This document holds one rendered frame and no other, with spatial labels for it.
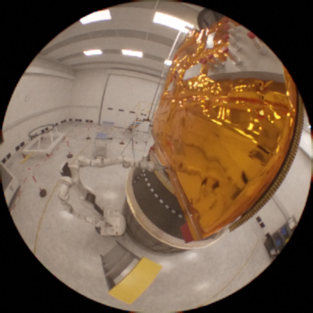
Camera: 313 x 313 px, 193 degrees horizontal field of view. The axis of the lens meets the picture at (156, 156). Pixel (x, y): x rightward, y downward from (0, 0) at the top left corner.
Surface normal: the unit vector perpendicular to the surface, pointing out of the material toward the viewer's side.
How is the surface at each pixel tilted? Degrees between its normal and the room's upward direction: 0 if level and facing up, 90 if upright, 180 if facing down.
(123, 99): 90
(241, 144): 96
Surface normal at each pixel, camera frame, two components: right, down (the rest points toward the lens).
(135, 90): 0.20, 0.52
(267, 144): -0.74, -0.41
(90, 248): 0.29, -0.84
